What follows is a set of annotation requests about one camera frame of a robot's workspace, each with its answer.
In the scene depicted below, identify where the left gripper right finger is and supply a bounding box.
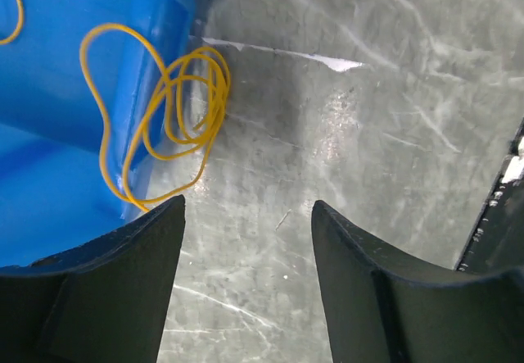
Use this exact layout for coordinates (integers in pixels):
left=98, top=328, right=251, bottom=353
left=311, top=201, right=523, bottom=362

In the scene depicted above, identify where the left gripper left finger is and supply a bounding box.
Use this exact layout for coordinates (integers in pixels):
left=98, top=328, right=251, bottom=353
left=1, top=196, right=185, bottom=362

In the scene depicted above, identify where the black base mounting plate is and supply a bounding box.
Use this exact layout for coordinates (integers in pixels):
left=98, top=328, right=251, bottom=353
left=455, top=126, right=523, bottom=274

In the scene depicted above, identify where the blue three-compartment bin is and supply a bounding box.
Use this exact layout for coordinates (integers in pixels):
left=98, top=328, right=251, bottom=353
left=1, top=0, right=196, bottom=266

